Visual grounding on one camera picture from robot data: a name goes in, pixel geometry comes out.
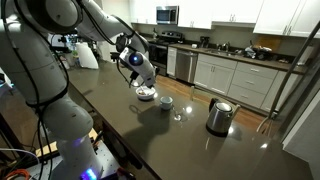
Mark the white base cabinets with drawers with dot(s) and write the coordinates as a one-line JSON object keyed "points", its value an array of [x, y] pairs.
{"points": [[250, 80]]}

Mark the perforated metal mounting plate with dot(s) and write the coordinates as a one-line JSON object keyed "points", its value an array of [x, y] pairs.
{"points": [[106, 160]]}

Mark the red brown snack pieces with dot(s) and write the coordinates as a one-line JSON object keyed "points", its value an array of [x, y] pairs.
{"points": [[145, 92]]}

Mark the stainless steel electric kettle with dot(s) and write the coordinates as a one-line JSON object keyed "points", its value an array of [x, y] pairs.
{"points": [[218, 116]]}

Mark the light wooden chair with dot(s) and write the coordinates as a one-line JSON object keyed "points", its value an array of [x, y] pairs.
{"points": [[192, 95]]}

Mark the chrome sink faucet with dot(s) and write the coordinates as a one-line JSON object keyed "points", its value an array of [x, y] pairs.
{"points": [[226, 46]]}

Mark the metal spoon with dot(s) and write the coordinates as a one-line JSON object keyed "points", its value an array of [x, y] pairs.
{"points": [[142, 89]]}

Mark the black stainless steel stove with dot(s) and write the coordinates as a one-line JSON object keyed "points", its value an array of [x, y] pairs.
{"points": [[163, 50]]}

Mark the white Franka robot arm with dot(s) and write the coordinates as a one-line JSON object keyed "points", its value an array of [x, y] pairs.
{"points": [[30, 56]]}

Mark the narrow white base cabinet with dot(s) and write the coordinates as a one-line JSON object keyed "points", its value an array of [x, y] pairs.
{"points": [[171, 61]]}

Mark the stainless steel microwave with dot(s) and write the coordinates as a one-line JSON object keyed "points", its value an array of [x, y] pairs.
{"points": [[166, 15]]}

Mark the black tripod camera rig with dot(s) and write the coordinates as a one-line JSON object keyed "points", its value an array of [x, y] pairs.
{"points": [[61, 40]]}

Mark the black office chair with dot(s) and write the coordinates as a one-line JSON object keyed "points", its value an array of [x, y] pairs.
{"points": [[115, 56]]}

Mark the dish rack with dishes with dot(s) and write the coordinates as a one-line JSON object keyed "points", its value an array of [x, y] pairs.
{"points": [[256, 52]]}

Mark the light wooden block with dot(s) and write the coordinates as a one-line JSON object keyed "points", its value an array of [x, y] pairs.
{"points": [[46, 150]]}

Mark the white tapered container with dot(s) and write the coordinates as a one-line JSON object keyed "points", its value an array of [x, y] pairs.
{"points": [[87, 56]]}

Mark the wooden cutting board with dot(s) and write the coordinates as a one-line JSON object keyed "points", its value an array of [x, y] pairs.
{"points": [[268, 42]]}

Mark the dark kitchen countertop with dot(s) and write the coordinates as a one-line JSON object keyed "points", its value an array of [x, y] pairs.
{"points": [[230, 57]]}

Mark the grey metal stand bar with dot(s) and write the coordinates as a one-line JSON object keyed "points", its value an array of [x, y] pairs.
{"points": [[280, 96]]}

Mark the white ceramic bowl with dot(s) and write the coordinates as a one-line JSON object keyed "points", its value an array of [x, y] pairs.
{"points": [[145, 96]]}

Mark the small white jar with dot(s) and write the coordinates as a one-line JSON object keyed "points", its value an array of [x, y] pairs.
{"points": [[194, 46]]}

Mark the black coffee maker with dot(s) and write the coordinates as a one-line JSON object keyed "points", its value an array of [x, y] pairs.
{"points": [[204, 41]]}

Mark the stainless steel dishwasher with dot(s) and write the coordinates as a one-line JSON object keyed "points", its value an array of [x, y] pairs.
{"points": [[186, 66]]}

